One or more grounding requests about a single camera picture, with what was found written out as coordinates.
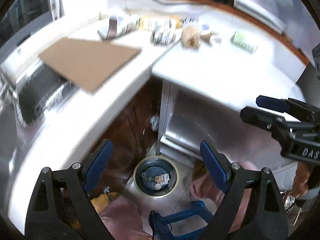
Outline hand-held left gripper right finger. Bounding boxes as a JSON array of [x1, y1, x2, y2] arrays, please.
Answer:
[[200, 140, 292, 240]]

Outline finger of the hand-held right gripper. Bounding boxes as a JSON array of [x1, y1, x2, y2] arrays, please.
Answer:
[[240, 106, 290, 140], [256, 95, 320, 122]]

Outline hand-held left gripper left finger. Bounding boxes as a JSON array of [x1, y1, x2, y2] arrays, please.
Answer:
[[24, 139, 114, 240]]

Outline round bin with blue bag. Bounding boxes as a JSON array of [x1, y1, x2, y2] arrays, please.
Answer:
[[133, 156, 179, 198]]

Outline person's right hand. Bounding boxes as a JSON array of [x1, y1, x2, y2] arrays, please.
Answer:
[[293, 160, 313, 198]]

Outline yellow cloth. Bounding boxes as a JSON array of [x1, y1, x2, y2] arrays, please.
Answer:
[[90, 192, 119, 214]]

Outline crumpled wrapper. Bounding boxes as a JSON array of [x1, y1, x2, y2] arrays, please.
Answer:
[[142, 172, 171, 190]]

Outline pink trousers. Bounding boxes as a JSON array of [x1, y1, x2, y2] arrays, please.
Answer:
[[99, 161, 253, 240]]

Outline shiny metal pot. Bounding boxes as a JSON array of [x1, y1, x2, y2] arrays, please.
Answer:
[[281, 191, 304, 214]]

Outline green packet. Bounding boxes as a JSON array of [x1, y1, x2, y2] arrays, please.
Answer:
[[231, 31, 258, 53]]

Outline beige cup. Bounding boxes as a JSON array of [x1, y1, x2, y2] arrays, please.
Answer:
[[201, 31, 222, 44]]

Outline white metal bar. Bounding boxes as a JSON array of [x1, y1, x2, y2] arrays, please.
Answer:
[[234, 0, 286, 33]]

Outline brown bread packet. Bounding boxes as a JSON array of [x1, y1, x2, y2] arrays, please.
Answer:
[[181, 26, 202, 48]]

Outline brown cardboard sheet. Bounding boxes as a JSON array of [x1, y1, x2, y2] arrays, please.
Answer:
[[38, 37, 142, 93]]

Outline striped black white packet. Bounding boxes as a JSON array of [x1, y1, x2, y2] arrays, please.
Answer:
[[150, 26, 176, 46]]

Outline brown curved stand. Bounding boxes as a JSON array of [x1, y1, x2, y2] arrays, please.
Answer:
[[107, 16, 120, 40]]

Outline dark monitor screen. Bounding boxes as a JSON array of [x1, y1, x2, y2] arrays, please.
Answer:
[[0, 0, 53, 53]]

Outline blue plastic stool frame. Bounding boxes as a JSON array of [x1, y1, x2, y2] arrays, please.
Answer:
[[149, 200, 214, 233]]

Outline black cable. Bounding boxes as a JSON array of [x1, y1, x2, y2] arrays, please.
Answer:
[[148, 211, 173, 239]]

